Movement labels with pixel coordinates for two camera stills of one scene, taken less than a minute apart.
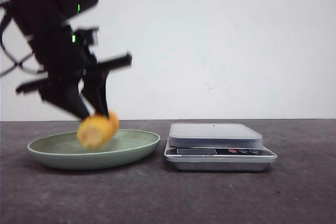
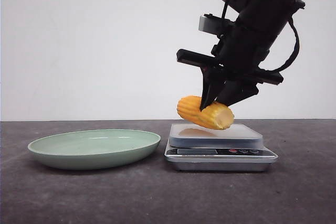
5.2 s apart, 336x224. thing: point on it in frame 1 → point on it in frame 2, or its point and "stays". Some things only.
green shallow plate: (127, 147) stays
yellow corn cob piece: (94, 131) → (217, 115)
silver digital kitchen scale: (216, 147) stays
